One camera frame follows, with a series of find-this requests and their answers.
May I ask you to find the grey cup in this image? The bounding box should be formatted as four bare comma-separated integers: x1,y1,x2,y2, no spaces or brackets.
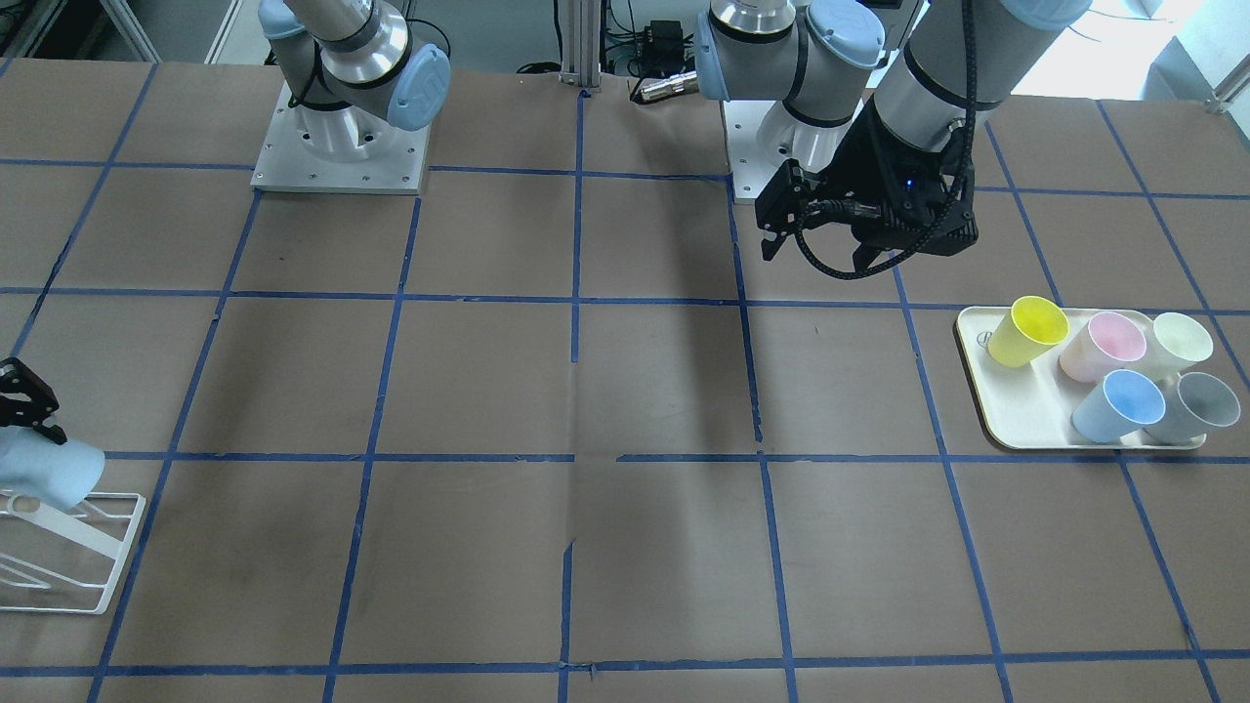
1144,372,1243,445

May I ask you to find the aluminium frame post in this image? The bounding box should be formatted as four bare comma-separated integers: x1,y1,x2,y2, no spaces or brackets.
553,1,605,93

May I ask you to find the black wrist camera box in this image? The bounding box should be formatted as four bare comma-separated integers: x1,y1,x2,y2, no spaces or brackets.
754,158,818,261

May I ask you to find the pink cup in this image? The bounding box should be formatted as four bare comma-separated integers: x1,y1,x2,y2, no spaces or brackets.
1059,310,1148,384

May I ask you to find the pale yellow-green cup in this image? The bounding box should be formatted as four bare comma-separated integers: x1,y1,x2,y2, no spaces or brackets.
1151,311,1214,378

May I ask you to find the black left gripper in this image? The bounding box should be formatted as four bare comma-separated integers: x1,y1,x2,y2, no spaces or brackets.
818,99,979,276

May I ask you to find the bright yellow cup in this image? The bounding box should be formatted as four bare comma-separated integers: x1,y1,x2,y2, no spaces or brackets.
988,296,1070,368

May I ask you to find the light blue cup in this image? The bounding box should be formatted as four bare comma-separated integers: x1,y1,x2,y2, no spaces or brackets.
1,427,105,512

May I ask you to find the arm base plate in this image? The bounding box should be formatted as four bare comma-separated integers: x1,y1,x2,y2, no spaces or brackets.
250,86,433,196
721,98,880,204

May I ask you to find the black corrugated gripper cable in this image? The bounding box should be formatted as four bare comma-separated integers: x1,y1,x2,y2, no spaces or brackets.
793,0,979,280

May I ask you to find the cream plastic tray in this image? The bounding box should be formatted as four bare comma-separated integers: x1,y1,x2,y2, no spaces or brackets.
954,306,1208,452

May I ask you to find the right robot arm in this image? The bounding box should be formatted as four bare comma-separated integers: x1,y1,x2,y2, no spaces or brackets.
253,1,451,195

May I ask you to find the blue cup on tray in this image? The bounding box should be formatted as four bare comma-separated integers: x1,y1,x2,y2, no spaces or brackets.
1070,369,1166,443

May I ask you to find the white wire cup rack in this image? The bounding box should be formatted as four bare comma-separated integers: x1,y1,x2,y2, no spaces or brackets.
1,492,146,615

